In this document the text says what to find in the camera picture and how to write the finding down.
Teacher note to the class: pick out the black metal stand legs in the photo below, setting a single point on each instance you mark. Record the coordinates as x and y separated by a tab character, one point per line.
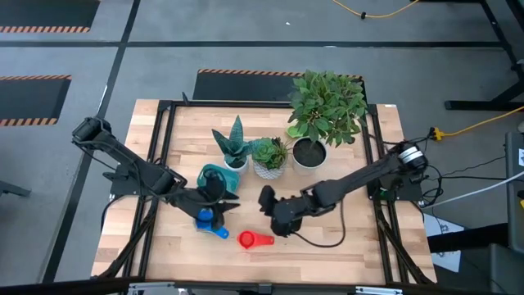
471	105

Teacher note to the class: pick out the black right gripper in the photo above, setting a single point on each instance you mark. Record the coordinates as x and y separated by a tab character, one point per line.
286	209

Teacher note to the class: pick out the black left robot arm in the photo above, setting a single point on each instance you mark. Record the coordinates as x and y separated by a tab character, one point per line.
131	168

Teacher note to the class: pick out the grey cabinet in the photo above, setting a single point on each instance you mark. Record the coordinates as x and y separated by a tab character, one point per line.
513	184

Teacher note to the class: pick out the snake plant in white pot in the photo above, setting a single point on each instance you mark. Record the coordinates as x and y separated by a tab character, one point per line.
235	143

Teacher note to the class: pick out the white floor sheet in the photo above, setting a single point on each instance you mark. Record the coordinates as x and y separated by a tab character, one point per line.
450	262

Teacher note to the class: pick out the dark furniture foot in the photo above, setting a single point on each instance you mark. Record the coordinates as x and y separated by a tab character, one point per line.
12	189

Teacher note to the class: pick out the black hazard-striped floor mat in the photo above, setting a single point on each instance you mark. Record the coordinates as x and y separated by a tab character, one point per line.
237	88
28	98
41	12

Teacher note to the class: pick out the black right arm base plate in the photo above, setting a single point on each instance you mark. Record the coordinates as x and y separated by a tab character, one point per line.
409	193

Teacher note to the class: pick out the teal plastic basket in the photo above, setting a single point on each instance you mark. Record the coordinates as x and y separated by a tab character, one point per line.
232	180

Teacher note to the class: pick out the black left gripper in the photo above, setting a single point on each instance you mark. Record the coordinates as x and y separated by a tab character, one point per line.
192	202

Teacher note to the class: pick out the black aluminium table frame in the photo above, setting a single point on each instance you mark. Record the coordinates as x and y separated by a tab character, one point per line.
245	104

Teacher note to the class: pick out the red measuring cup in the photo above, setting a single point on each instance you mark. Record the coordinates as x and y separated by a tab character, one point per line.
247	240

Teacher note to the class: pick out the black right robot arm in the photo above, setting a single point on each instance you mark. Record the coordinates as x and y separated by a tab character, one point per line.
360	178

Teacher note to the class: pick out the black crossbar with silver brackets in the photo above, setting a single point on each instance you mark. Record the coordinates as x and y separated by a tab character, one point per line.
262	289

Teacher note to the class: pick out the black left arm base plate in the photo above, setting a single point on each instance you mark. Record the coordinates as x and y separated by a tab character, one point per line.
118	190

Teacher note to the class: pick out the dark box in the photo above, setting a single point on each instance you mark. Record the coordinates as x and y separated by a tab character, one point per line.
503	270

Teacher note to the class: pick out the succulent in patterned pot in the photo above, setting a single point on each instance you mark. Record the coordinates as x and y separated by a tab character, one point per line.
268	153

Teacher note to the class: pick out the leafy plant in white pot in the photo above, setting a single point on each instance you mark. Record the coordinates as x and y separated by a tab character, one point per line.
323	106

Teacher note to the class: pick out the medium blue measuring cup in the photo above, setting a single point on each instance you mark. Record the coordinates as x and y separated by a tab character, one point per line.
205	214

